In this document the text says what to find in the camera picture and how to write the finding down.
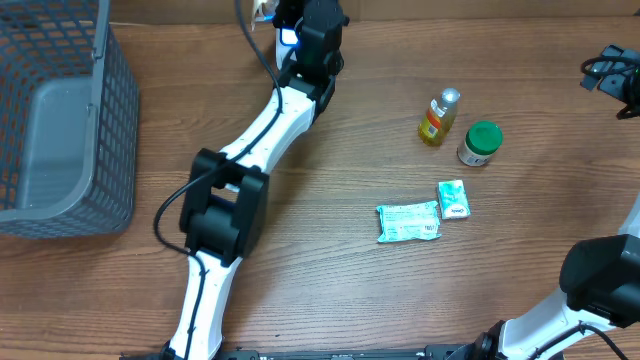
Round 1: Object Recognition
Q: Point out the green lid white jar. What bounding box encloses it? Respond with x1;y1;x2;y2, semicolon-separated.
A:
457;121;504;167

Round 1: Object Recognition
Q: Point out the yellow liquid bottle grey cap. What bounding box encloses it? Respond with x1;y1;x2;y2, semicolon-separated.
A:
418;88;460;146

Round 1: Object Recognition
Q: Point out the green white tissue pack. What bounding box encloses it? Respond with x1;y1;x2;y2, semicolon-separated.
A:
437;180;471;220

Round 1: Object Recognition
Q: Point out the teal tissue packet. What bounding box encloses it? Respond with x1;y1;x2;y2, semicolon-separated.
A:
376;201;441;243

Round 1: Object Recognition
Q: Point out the brown snack bag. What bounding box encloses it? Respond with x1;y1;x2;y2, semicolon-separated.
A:
251;0;279;30

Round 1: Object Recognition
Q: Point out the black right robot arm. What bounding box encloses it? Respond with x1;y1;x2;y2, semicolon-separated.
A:
449;202;639;360

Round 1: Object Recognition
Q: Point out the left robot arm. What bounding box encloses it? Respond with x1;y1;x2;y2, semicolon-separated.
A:
153;0;349;359

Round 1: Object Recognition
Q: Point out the white barcode scanner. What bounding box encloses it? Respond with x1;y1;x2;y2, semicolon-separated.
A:
275;28;298;70

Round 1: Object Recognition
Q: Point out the dark grey mesh plastic basket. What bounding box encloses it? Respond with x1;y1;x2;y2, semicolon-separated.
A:
1;0;140;239

